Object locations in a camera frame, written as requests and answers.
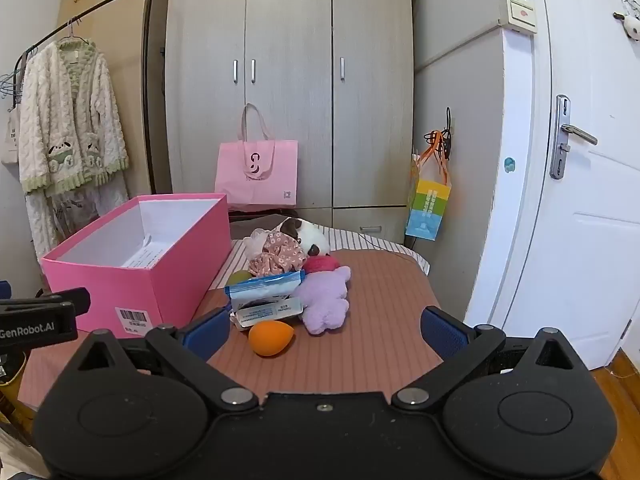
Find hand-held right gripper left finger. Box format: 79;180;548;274
67;306;258;413

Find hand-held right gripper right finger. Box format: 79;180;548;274
392;306;583;411

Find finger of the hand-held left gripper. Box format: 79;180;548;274
0;287;92;317

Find pink cardboard box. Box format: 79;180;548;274
40;192;233;339

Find orange makeup sponge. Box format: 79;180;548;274
248;320;296;357

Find white tissue packet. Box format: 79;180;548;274
230;296;305;330

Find blue wet wipes packet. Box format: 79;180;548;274
224;270;307;311

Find floral fabric scrunchie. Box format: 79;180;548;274
248;234;307;277

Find white lace scrunchie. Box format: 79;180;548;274
243;228;273;257

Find purple plush toy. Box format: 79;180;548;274
291;266;352;336

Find pink fluffy ball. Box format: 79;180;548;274
301;255;342;275

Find white brown plush dog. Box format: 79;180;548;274
279;217;332;257

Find white paper sheet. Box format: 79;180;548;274
121;232;173;269

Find colourful paper bag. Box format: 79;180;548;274
404;152;453;242

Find white door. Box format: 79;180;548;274
464;0;640;372

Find pink tote bag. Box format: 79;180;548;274
215;103;299;212

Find white cloth tote bag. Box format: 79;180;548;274
0;104;24;166

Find white green fluffy robe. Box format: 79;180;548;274
19;39;130;257

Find beige wooden board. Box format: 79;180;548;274
59;0;169;196

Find black clothes rack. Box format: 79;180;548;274
14;0;154;196

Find metal robe hanger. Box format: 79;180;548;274
64;16;90;44

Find grey wooden wardrobe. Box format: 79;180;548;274
164;0;417;243

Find small white hanging toy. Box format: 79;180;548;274
614;12;640;42

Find black cable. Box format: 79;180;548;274
356;229;427;262

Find black wall hook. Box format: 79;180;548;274
424;107;456;162

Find blue wire hangers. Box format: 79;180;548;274
0;71;27;107

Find silver door handle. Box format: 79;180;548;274
550;95;599;181

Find beige wall switch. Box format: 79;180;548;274
499;0;537;34

